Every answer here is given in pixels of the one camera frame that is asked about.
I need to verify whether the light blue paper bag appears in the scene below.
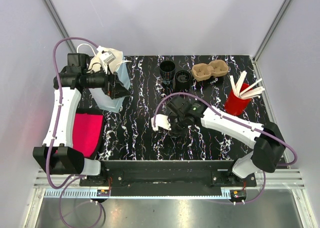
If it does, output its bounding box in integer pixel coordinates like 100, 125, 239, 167
80, 46, 131, 113

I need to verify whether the aluminium frame post right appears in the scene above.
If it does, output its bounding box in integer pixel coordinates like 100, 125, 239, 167
252, 0, 293, 62

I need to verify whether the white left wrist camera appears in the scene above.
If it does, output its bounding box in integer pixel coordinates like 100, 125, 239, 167
97, 46, 116, 72

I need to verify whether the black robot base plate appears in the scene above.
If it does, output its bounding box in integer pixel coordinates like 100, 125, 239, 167
79, 160, 257, 198

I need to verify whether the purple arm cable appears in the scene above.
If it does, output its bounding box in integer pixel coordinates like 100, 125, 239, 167
153, 92, 298, 205
45, 37, 107, 228

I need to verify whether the black coffee cup with lid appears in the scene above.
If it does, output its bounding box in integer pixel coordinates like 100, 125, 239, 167
174, 70, 191, 90

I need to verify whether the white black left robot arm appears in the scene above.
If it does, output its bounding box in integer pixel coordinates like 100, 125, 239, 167
32, 47, 131, 186

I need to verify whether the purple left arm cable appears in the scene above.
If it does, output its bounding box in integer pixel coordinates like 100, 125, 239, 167
45, 37, 107, 228

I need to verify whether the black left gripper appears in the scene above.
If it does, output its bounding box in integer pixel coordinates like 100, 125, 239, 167
83, 62, 132, 99

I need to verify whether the aluminium frame post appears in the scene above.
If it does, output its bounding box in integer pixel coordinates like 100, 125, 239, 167
252, 0, 293, 62
42, 0, 69, 38

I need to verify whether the aluminium frame post left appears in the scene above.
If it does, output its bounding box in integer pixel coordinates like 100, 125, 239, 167
42, 0, 69, 38

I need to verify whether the white wrapped straw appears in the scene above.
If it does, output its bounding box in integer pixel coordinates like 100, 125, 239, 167
230, 75, 239, 97
235, 71, 247, 97
240, 87, 265, 99
239, 78, 263, 97

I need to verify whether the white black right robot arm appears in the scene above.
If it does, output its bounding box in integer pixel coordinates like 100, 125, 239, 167
166, 96, 285, 186

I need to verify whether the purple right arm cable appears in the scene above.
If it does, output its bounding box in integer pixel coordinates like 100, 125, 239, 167
153, 92, 298, 205

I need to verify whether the red plastic cup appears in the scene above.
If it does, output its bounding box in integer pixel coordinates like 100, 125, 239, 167
224, 90, 251, 116

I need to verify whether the pink cloth on black pad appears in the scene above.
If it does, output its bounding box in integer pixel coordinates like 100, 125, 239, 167
72, 108, 105, 160

